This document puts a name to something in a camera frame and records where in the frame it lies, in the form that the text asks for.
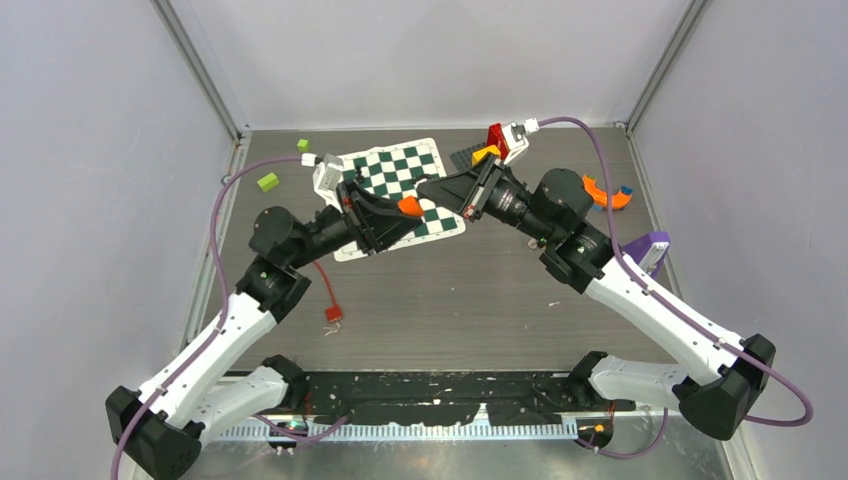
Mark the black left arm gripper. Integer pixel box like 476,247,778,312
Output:
289,179,423,270

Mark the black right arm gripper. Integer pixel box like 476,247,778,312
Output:
417,153,556,245

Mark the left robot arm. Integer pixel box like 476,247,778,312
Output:
105,181,425,479

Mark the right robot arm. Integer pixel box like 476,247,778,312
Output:
410,165,776,440

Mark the dark grey building baseplate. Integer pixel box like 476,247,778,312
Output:
449,142,487,173

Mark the yellow building block tower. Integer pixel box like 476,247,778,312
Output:
470,145,501,168

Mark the green white chess mat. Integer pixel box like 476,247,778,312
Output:
339,138,466,251

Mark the red building block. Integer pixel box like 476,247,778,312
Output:
486,123,510,160

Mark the light green block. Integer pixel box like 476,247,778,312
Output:
256,173,280,193

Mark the orange curved toy track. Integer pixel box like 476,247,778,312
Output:
582,175,633,211

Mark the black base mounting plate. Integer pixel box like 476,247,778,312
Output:
281,371,635,427

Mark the purple white device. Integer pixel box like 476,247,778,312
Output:
622,231,671,279

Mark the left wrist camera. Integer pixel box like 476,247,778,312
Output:
312,154,345,207

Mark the red cable with plug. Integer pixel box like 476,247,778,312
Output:
312,260,345,331

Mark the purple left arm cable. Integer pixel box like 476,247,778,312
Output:
109,153,316,480

